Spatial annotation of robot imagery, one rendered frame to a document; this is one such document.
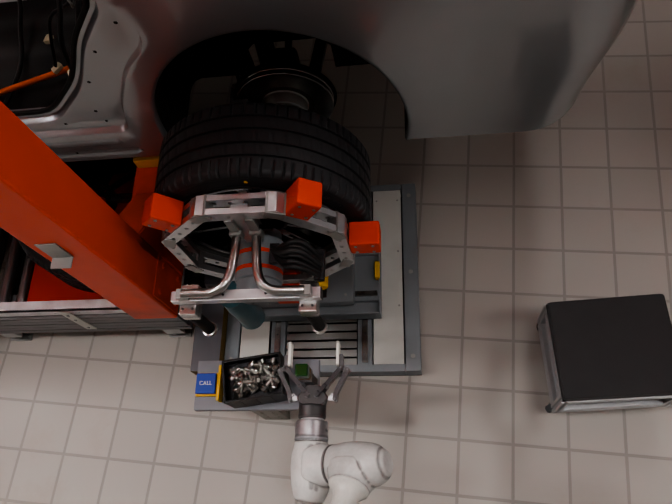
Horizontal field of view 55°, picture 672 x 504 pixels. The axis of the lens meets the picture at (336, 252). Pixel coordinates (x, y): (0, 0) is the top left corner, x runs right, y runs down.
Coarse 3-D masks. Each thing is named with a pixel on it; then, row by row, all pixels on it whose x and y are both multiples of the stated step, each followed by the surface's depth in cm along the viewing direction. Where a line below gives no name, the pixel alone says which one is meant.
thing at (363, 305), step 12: (360, 264) 264; (372, 264) 263; (360, 276) 262; (372, 276) 261; (360, 288) 258; (372, 288) 257; (360, 300) 256; (372, 300) 255; (264, 312) 262; (276, 312) 261; (288, 312) 260; (324, 312) 258; (336, 312) 257; (348, 312) 254; (360, 312) 254; (372, 312) 253
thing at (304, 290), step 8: (248, 224) 174; (256, 224) 175; (256, 232) 178; (256, 240) 177; (256, 248) 176; (256, 256) 176; (256, 264) 175; (256, 272) 174; (256, 280) 173; (264, 280) 173; (264, 288) 172; (272, 288) 171; (280, 288) 171; (288, 288) 170; (296, 288) 170; (304, 288) 171; (304, 296) 172
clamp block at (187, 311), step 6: (192, 288) 182; (198, 288) 182; (180, 306) 180; (186, 306) 180; (192, 306) 179; (198, 306) 181; (180, 312) 179; (186, 312) 179; (192, 312) 179; (198, 312) 181; (186, 318) 182; (192, 318) 182; (198, 318) 182
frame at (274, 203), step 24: (264, 192) 170; (192, 216) 172; (216, 216) 171; (240, 216) 171; (264, 216) 170; (288, 216) 170; (312, 216) 180; (336, 216) 180; (168, 240) 186; (336, 240) 183; (192, 264) 203; (216, 264) 214; (336, 264) 201
